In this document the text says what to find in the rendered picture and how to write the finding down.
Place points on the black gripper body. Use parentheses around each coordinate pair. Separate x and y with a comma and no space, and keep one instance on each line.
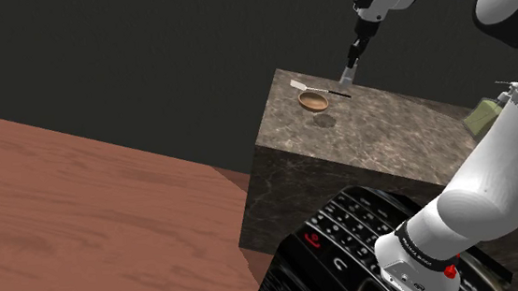
(366,27)

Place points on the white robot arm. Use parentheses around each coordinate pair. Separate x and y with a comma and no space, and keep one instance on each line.
(494,183)

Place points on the brown wooden bowl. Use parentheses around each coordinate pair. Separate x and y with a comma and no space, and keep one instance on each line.
(313,101)

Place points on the green soap dispenser bottle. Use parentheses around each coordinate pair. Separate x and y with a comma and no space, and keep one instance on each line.
(483,118)

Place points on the black keypad-patterned robot stand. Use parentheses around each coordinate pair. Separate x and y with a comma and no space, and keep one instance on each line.
(335,249)

